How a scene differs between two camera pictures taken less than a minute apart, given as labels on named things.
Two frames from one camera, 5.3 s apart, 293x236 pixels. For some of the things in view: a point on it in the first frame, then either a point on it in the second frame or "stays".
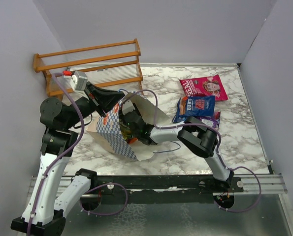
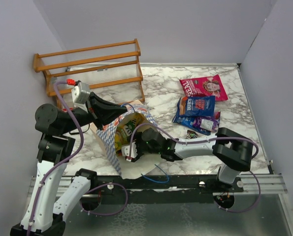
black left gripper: [102, 99] → [102, 111]
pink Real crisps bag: [211, 85] stays
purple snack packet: [213, 121] stays
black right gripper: [134, 111] → [137, 142]
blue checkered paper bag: [108, 128] → [129, 169]
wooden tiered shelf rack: [112, 64] stays
